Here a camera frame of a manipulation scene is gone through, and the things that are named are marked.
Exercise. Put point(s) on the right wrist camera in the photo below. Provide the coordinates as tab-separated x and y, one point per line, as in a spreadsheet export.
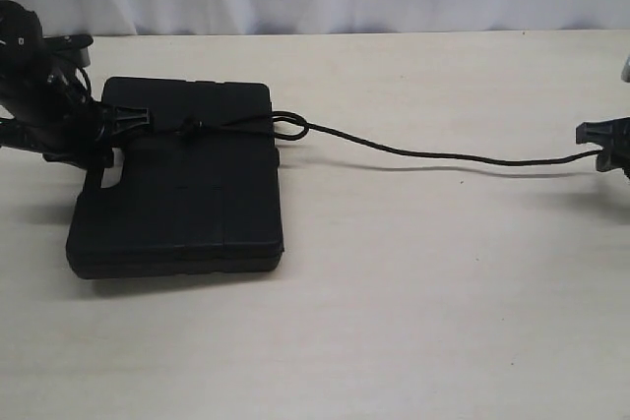
625	73

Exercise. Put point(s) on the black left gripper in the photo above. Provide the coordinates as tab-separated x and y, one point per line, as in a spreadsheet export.
86	137

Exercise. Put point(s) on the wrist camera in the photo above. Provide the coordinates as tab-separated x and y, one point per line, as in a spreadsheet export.
625	73
74	47

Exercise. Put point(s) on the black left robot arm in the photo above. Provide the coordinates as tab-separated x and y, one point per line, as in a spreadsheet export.
46	89

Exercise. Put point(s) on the black plastic carrying case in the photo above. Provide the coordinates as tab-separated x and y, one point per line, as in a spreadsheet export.
200	195

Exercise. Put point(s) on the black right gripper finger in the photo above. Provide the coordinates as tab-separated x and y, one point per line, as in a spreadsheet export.
612	158
614	132

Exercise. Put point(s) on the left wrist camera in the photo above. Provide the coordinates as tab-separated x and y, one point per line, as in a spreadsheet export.
74	47

